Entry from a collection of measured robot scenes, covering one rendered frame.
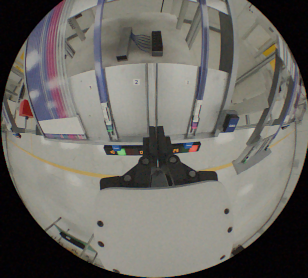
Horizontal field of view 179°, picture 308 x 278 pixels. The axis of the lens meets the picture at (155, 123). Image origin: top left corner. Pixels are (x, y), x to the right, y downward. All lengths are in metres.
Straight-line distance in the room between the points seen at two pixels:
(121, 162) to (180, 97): 0.93
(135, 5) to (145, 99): 1.93
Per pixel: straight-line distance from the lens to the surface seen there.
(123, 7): 2.09
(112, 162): 1.12
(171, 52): 0.58
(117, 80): 0.24
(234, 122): 0.32
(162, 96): 0.25
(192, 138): 0.32
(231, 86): 0.30
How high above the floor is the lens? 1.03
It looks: 83 degrees down
